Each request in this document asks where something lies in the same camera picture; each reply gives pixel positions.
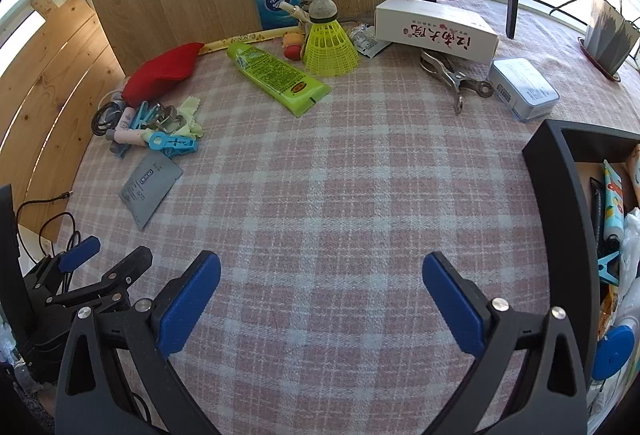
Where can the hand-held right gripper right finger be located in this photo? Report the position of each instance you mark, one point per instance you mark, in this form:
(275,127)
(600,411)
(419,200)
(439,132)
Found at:
(452,305)

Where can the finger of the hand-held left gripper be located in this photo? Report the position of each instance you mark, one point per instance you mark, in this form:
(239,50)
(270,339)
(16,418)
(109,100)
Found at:
(127,267)
(80,252)

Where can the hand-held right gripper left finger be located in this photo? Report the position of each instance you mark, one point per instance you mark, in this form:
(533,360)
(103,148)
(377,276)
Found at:
(190,305)

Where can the black storage box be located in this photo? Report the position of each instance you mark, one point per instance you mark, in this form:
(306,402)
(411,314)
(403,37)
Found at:
(555,165)

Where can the yellow shuttlecock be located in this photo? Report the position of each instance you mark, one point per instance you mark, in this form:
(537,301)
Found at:
(327,45)

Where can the pink plaid desktop cloth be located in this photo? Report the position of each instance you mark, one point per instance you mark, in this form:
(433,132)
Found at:
(350,190)

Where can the grey sachet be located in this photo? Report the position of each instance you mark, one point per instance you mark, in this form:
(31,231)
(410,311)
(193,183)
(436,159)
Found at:
(150,185)

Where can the pink lip balm tube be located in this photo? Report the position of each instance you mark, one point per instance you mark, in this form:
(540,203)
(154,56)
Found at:
(127,136)

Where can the light blue clothespin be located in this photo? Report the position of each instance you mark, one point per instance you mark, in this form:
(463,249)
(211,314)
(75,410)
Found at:
(137,115)

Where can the grey metal binder clip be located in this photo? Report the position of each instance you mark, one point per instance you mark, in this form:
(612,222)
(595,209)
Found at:
(170,124)

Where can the blue round tape measure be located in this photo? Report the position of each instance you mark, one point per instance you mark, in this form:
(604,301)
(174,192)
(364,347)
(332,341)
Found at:
(612,355)

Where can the yellow-green cloth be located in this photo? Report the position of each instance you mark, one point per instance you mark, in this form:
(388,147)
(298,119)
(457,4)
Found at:
(192,107)

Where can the wooden slat panel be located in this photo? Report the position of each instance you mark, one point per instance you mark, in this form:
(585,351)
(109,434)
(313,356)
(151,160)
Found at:
(50,80)

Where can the white plastic bag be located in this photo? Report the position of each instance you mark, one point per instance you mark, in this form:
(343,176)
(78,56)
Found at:
(631,240)

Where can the fruit print tube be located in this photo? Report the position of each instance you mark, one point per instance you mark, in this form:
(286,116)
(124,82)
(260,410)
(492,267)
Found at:
(612,200)

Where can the red pouch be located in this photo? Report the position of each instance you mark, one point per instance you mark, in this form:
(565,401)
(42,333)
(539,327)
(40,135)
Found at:
(160,75)

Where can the blue and white tin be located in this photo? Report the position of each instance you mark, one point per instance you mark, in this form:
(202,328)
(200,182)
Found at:
(525,87)

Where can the green tube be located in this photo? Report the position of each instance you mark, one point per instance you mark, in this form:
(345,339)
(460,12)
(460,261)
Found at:
(272,75)

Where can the yellow chopstick sleeve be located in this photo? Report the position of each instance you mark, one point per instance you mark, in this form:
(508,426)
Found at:
(240,37)

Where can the small white sachet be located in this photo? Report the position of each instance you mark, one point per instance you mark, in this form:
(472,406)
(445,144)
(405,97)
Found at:
(367,42)

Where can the white box with red print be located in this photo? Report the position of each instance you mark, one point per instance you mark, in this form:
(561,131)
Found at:
(425,17)

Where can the grey striped holder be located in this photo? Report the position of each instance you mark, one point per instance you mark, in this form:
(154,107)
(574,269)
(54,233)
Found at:
(607,35)

